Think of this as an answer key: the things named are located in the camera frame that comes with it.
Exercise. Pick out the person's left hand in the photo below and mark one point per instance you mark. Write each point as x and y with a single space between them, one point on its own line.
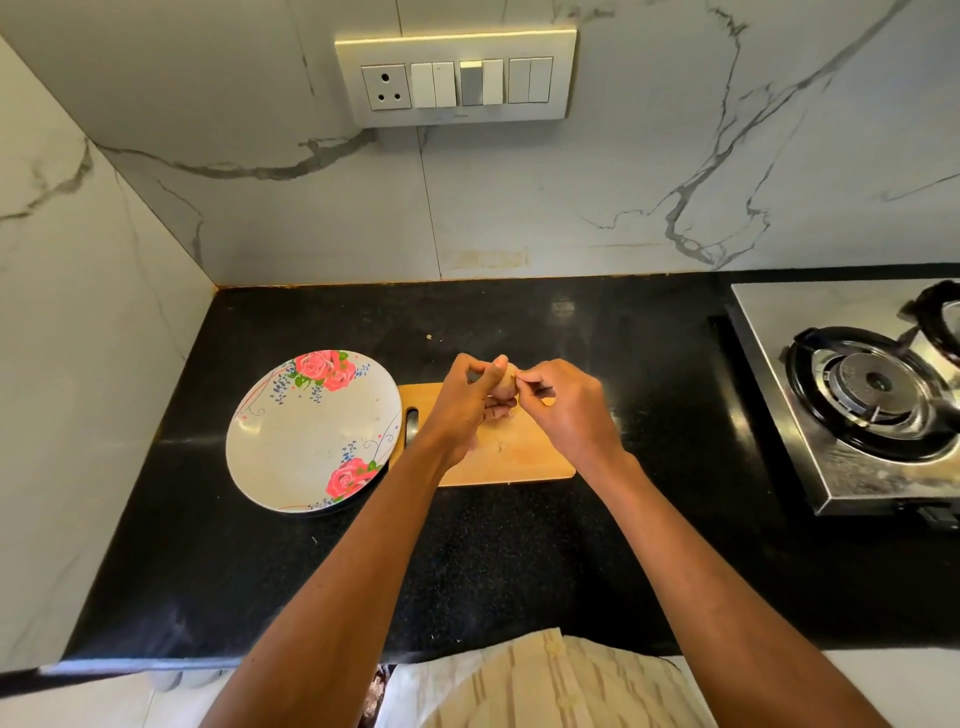
455 417

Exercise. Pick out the person's right hand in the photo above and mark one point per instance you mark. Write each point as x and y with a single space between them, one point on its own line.
575 420

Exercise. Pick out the small pink onion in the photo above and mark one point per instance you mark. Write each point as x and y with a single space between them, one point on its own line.
503 390

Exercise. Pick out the person's left forearm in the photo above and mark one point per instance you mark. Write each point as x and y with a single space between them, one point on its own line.
338 600

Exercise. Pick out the person's right forearm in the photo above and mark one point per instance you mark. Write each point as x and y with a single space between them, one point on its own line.
705 600

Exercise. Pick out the wooden cutting board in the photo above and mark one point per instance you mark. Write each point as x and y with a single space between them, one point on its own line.
518 458

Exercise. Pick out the black stone countertop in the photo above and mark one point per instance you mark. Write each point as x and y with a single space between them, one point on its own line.
660 330

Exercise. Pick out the white floral plate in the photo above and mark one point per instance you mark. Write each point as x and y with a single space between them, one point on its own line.
308 435

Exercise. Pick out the stainless steel gas stove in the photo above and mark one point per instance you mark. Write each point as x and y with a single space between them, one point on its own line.
765 315

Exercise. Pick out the beige striped garment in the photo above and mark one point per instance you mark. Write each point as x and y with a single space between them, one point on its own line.
555 690

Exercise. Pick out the black stove burner grate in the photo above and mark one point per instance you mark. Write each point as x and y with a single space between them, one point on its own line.
941 315
870 390

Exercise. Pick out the grey slipper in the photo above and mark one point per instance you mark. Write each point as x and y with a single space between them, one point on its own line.
203 678
165 680

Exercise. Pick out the white wall switch panel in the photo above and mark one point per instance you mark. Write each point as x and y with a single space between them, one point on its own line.
450 78

